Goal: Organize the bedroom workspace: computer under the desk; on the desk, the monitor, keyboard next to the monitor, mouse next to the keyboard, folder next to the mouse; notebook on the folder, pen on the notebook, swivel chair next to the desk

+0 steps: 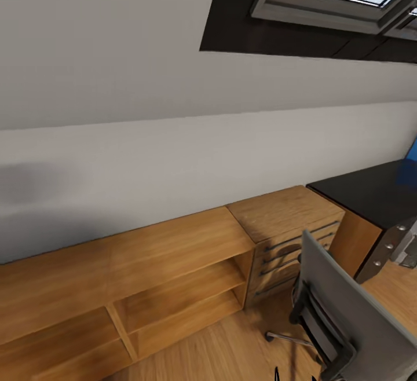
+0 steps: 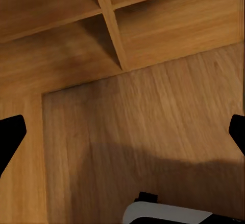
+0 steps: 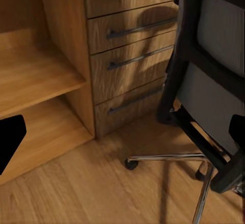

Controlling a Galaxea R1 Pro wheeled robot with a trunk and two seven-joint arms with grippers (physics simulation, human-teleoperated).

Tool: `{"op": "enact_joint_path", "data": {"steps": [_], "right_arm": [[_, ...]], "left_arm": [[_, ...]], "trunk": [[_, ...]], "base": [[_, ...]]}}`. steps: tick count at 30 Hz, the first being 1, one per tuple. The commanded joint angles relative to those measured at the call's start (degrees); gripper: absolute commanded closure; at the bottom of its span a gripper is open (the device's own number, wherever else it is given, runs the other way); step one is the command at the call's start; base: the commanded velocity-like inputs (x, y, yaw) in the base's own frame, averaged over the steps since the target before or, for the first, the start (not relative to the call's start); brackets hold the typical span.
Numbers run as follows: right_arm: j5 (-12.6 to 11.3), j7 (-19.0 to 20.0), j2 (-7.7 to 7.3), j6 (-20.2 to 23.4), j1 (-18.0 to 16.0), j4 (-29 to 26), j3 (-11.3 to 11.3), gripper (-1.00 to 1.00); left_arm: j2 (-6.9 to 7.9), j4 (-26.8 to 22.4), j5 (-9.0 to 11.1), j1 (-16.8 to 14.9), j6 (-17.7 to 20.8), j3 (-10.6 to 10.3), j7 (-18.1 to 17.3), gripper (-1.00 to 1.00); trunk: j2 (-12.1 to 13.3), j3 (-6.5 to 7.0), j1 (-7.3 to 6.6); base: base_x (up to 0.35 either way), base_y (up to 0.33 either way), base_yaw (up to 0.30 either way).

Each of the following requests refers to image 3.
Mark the swivel chair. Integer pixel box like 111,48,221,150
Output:
125,0,245,224

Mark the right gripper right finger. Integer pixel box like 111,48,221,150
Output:
229,115,245,156

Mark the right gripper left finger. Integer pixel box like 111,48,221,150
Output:
0,115,27,175

